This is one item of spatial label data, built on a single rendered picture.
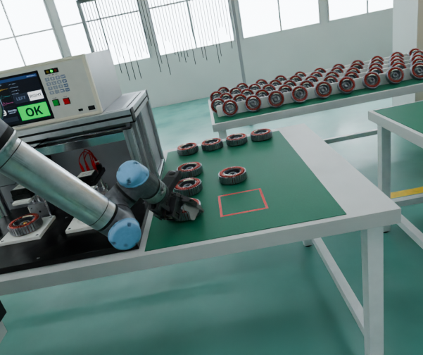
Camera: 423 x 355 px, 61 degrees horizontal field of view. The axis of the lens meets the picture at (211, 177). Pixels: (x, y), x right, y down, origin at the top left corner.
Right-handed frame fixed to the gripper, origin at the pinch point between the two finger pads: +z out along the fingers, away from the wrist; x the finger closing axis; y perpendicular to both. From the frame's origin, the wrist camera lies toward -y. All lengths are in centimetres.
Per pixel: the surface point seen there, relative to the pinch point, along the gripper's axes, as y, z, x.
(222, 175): -18.7, 13.7, 5.6
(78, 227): 12.3, -11.6, -33.5
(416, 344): 29, 74, 76
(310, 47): -505, 462, -46
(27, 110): -23, -32, -53
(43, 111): -24, -30, -48
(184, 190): -9.4, 6.5, -5.7
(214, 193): -10.3, 11.1, 4.5
